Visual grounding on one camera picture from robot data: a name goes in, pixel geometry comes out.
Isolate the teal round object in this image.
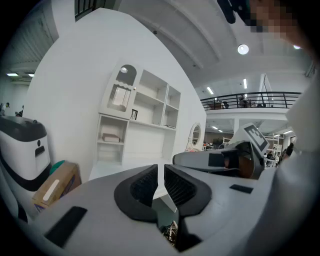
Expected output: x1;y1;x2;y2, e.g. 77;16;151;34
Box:
49;159;66;176

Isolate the brown cardboard box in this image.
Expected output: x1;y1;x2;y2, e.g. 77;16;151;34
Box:
31;161;82;214

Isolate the black and white robot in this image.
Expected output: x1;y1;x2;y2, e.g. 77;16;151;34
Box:
0;116;54;221

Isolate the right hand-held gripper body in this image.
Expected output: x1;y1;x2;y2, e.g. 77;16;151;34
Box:
228;122;271;181

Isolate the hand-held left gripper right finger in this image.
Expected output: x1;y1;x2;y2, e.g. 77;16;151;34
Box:
163;164;273;253

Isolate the person's head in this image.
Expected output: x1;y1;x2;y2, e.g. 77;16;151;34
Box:
249;0;320;60

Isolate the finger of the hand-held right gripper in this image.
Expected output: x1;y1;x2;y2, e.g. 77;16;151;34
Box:
172;147;240;173

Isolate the white vanity with oval mirror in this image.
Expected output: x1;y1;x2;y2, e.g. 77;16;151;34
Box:
185;122;203;153

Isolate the white shelf cabinet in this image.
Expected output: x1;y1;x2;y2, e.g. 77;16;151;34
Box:
96;58;182;166

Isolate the tan book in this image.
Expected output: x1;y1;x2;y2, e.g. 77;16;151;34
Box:
101;133;121;144

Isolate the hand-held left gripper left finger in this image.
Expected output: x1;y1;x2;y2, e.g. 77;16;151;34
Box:
27;164;176;256

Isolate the black balcony railing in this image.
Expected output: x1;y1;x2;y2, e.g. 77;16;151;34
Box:
199;91;303;111

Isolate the black head-worn camera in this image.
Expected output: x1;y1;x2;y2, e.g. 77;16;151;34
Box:
216;0;251;25

